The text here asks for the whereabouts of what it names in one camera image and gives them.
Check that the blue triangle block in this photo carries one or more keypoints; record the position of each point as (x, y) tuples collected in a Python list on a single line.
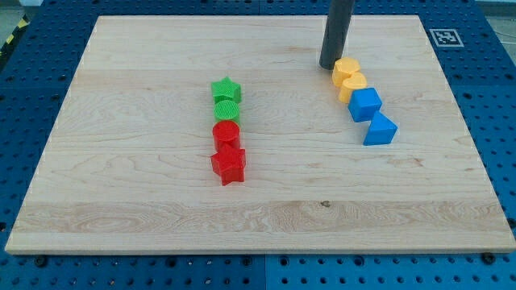
[(381, 130)]

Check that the red star block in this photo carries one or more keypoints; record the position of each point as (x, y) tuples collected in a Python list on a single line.
[(229, 163)]

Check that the red cylinder block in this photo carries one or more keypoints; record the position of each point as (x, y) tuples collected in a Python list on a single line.
[(224, 133)]

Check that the light wooden board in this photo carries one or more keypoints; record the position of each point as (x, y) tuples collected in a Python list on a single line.
[(127, 171)]

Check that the green cylinder block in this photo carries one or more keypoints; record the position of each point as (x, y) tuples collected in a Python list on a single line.
[(226, 110)]

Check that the green star block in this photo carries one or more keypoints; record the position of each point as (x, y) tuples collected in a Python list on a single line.
[(226, 89)]

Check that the blue cube block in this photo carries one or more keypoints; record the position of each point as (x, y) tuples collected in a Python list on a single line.
[(363, 104)]

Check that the yellow hexagon block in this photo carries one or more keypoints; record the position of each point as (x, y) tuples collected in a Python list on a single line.
[(343, 69)]

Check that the yellow heart block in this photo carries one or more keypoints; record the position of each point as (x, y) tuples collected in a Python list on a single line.
[(350, 85)]

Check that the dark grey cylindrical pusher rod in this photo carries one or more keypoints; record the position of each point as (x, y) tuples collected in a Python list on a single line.
[(335, 34)]

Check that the white fiducial marker tag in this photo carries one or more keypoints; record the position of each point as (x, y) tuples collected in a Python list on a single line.
[(446, 38)]

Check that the black yellow hazard tape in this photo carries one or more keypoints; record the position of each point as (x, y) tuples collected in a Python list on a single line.
[(14, 37)]

